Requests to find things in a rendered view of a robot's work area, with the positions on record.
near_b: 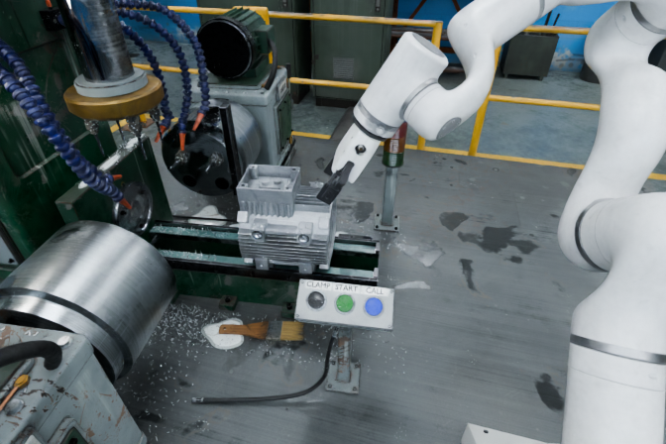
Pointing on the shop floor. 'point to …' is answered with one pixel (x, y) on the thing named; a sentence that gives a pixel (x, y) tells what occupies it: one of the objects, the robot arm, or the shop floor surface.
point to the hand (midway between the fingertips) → (328, 183)
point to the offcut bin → (529, 54)
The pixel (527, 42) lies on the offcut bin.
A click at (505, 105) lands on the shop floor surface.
